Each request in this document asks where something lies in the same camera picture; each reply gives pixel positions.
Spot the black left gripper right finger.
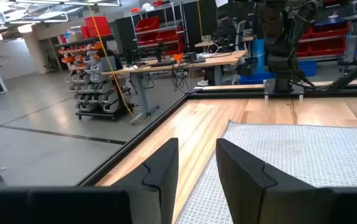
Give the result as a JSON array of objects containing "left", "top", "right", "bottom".
[{"left": 215, "top": 138, "right": 335, "bottom": 224}]

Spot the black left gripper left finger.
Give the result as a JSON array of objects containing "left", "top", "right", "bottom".
[{"left": 112, "top": 138, "right": 179, "bottom": 224}]

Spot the grey waffle microfiber towel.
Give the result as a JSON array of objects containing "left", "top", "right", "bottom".
[{"left": 176, "top": 120, "right": 357, "bottom": 224}]

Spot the blue plastic bin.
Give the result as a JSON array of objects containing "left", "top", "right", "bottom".
[
  {"left": 298, "top": 60, "right": 318, "bottom": 78},
  {"left": 239, "top": 70, "right": 275, "bottom": 85}
]

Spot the small parts bin rack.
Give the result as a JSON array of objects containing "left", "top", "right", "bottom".
[{"left": 55, "top": 35, "right": 134, "bottom": 121}]

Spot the black keyboard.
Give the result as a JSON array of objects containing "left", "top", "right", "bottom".
[{"left": 150, "top": 60, "right": 178, "bottom": 68}]

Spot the wooden desk with grey legs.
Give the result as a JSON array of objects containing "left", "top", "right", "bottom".
[{"left": 101, "top": 49, "right": 249, "bottom": 125}]

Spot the long red shelf bin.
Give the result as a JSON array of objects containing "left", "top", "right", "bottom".
[
  {"left": 308, "top": 39, "right": 347, "bottom": 56},
  {"left": 310, "top": 23, "right": 350, "bottom": 38}
]

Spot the person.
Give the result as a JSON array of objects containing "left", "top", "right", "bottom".
[{"left": 196, "top": 17, "right": 240, "bottom": 87}]

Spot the metal shelving unit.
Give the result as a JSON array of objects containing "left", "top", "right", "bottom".
[{"left": 296, "top": 17, "right": 353, "bottom": 62}]

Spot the red plastic storage bin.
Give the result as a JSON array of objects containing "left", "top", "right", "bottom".
[{"left": 134, "top": 16, "right": 161, "bottom": 34}]

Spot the red plastic bin stack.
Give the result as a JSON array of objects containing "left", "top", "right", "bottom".
[{"left": 80, "top": 16, "right": 112, "bottom": 39}]

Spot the black aluminium table frame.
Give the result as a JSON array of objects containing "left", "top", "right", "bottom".
[{"left": 77, "top": 51, "right": 357, "bottom": 187}]

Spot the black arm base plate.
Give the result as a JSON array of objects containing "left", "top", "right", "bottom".
[{"left": 264, "top": 77, "right": 306, "bottom": 101}]

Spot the black desk cable bundle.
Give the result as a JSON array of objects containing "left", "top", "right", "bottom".
[{"left": 170, "top": 62, "right": 194, "bottom": 94}]

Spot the yellow hanging cable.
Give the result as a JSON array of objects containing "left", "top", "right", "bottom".
[
  {"left": 196, "top": 0, "right": 204, "bottom": 39},
  {"left": 87, "top": 2, "right": 151, "bottom": 123}
]

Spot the metal wire shelf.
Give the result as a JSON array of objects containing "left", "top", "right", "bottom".
[{"left": 130, "top": 2, "right": 189, "bottom": 58}]

